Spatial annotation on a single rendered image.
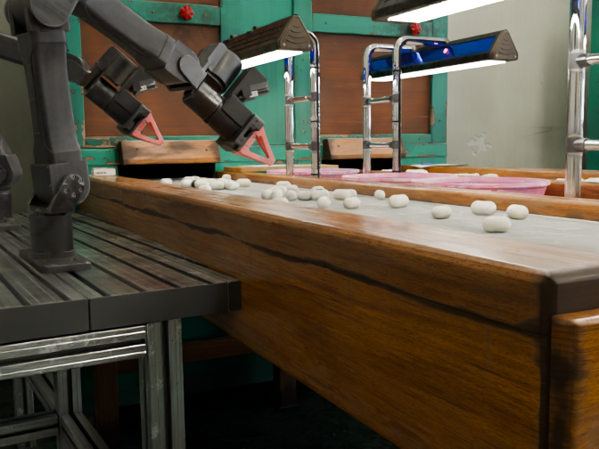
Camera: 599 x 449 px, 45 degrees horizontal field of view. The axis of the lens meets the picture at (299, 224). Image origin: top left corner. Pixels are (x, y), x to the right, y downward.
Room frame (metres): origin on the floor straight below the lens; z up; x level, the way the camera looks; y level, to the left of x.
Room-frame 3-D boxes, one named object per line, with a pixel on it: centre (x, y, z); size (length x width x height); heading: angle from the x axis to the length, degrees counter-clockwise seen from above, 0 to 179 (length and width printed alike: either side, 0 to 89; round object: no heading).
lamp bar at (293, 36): (1.79, 0.14, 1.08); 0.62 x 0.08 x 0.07; 26
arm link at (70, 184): (1.11, 0.38, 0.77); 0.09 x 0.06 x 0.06; 44
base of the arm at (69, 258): (1.10, 0.38, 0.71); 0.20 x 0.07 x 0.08; 30
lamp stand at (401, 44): (2.00, -0.30, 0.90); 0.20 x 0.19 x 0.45; 26
